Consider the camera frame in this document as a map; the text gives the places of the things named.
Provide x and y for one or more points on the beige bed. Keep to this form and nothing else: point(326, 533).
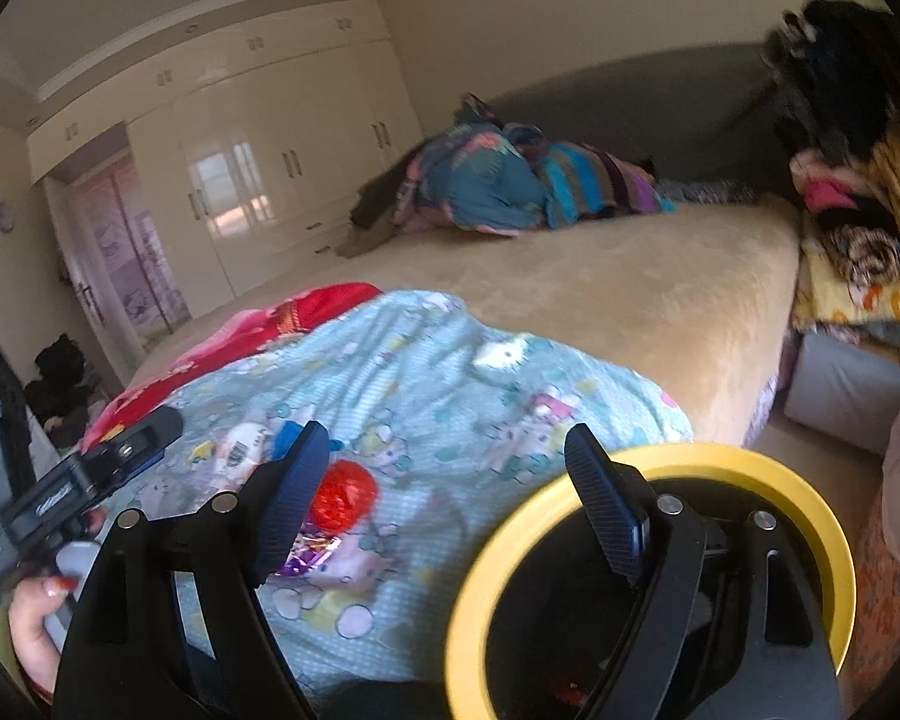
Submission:
point(697, 300)

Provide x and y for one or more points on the cream glossy wardrobe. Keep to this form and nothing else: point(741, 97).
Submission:
point(251, 141)

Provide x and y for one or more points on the white printed wrapper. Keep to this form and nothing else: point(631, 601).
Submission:
point(245, 447)

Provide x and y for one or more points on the yellow rimmed black trash bin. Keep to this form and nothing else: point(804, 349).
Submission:
point(744, 609)

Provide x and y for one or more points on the black bag on floor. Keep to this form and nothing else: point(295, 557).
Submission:
point(60, 396)

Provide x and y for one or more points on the grey storage box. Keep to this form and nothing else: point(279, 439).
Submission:
point(845, 392)

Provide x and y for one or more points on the left hand red nails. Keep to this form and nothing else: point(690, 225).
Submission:
point(34, 599)

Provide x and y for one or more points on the light blue cartoon quilt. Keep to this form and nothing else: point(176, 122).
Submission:
point(458, 423)

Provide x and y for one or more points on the red blanket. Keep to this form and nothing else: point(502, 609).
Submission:
point(249, 333)

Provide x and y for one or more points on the yellow cartoon blanket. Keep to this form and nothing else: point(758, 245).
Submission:
point(848, 277)

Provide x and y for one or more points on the pink sliding door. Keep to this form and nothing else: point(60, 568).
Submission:
point(127, 257)

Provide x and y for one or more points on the blue plastic scrap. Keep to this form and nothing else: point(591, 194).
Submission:
point(285, 438)

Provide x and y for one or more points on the blue floral bedding pile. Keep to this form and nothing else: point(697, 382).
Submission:
point(477, 175)

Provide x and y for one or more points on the striped colourful blanket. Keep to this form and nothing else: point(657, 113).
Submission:
point(583, 183)

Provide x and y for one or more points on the pile of clothes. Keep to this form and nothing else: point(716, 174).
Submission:
point(836, 69)

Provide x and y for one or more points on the red plastic wrapper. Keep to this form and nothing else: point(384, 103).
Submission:
point(347, 493)

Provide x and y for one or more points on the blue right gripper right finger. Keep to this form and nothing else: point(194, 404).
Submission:
point(611, 496)

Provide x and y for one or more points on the purple foil candy wrapper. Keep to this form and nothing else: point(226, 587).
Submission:
point(311, 549)

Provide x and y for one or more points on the green sleeve left forearm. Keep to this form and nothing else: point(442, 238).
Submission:
point(8, 658)

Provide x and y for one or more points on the round wall clock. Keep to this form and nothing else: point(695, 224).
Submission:
point(7, 217)

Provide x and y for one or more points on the orange floral laundry basket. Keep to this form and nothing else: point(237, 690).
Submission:
point(875, 646)

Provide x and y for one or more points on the grey headboard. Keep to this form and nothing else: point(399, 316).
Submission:
point(700, 114)

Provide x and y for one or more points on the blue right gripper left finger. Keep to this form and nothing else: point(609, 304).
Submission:
point(289, 498)

